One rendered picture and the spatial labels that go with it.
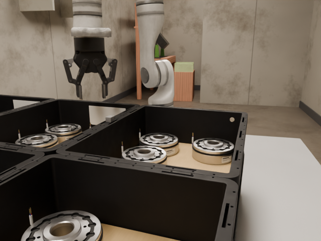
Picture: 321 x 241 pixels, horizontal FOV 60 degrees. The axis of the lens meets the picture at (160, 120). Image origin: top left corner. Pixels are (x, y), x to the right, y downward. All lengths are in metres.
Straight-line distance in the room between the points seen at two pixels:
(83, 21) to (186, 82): 4.92
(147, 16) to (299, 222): 0.72
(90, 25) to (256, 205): 0.61
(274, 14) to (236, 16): 0.64
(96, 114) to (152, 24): 0.34
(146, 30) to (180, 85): 4.67
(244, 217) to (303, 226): 0.13
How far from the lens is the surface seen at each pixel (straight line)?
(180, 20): 7.12
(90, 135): 0.56
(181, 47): 7.09
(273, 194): 0.86
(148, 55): 0.95
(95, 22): 0.72
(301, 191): 0.90
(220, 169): 0.65
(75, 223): 0.42
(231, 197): 0.34
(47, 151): 0.50
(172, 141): 0.72
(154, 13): 0.95
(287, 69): 5.53
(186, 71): 5.58
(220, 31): 5.42
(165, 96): 0.98
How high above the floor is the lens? 1.10
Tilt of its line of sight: 15 degrees down
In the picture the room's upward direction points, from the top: straight up
